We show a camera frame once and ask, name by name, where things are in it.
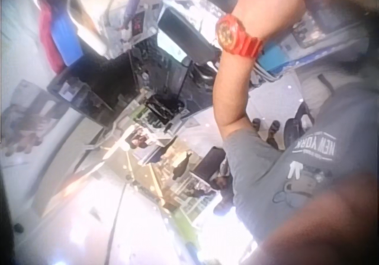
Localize black receipt printer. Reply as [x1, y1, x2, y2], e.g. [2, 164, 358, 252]
[144, 92, 188, 125]

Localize person's left hand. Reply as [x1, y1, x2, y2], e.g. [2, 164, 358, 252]
[230, 0, 329, 40]

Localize grey counter machine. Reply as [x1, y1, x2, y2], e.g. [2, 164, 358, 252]
[291, 0, 361, 51]

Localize person's legs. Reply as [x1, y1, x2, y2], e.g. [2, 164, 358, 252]
[250, 117, 282, 151]

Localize black computer monitor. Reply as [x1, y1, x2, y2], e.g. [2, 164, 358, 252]
[188, 146, 227, 183]
[156, 6, 222, 63]

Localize black office chair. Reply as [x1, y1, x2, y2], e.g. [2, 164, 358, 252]
[282, 101, 316, 148]

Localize red wrist watch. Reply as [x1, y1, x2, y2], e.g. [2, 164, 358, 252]
[215, 12, 265, 60]

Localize black counter cabinet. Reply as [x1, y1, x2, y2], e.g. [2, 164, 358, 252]
[46, 51, 142, 127]

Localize blue box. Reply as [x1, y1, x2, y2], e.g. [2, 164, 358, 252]
[259, 44, 293, 73]

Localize wall poster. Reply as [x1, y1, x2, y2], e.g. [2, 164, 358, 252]
[0, 79, 72, 157]

